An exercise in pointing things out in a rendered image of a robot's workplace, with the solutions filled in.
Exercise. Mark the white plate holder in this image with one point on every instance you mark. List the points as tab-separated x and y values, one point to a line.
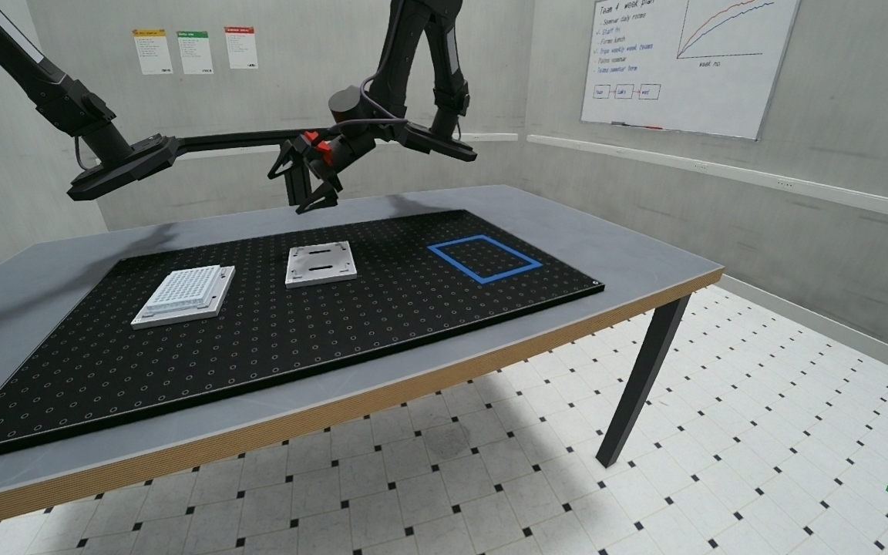
209	310
320	264

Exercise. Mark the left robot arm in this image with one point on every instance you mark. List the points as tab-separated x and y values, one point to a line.
407	20

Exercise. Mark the blue tape outline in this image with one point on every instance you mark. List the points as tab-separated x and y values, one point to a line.
470	273

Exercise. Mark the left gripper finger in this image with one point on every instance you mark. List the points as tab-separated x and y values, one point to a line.
322	191
296	161

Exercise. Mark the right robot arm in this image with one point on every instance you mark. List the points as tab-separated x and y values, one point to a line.
67	104

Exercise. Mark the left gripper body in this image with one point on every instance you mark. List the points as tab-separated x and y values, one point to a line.
336	158

